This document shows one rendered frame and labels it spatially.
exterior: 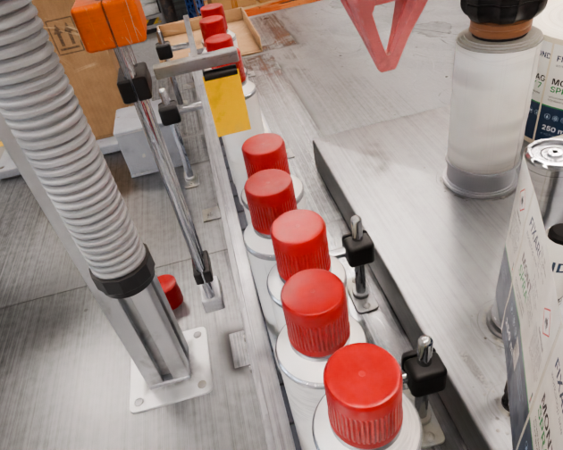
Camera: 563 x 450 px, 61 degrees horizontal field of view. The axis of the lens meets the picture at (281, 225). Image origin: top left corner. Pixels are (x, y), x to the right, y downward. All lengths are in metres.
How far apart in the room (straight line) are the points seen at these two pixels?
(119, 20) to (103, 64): 0.60
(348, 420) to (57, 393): 0.44
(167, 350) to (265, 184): 0.24
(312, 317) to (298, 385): 0.05
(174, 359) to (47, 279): 0.29
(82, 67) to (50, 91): 0.74
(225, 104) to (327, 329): 0.24
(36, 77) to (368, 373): 0.18
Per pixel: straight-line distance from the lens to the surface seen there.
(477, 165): 0.61
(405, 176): 0.67
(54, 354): 0.64
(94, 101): 0.98
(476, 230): 0.59
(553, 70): 0.70
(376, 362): 0.21
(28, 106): 0.23
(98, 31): 0.36
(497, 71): 0.55
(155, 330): 0.48
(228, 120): 0.42
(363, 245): 0.50
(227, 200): 0.52
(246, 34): 1.45
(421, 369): 0.41
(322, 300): 0.24
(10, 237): 0.87
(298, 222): 0.28
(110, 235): 0.26
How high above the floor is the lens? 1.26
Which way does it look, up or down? 39 degrees down
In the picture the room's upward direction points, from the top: 11 degrees counter-clockwise
